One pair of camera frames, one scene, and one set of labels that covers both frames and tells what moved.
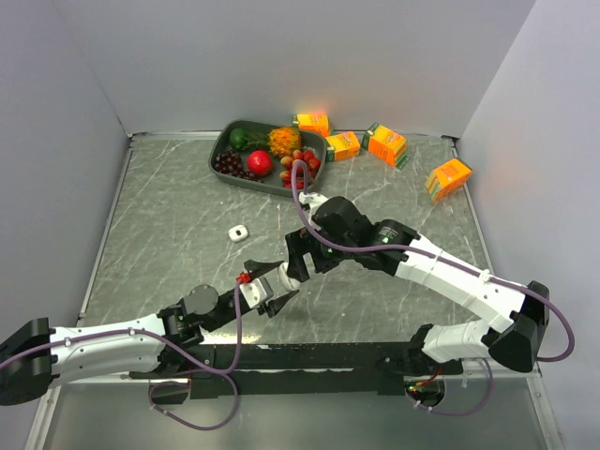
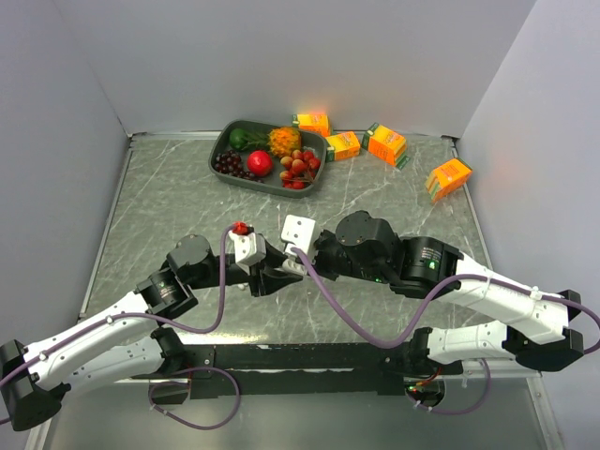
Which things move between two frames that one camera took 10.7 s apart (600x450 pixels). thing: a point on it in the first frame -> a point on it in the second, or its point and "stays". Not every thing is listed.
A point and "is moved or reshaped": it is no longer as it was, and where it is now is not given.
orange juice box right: [446, 178] stays
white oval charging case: [288, 282] is moved or reshaped
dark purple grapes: [230, 162] stays
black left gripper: [255, 268] -> [269, 281]
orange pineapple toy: [284, 141] stays
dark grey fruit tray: [260, 157] stays
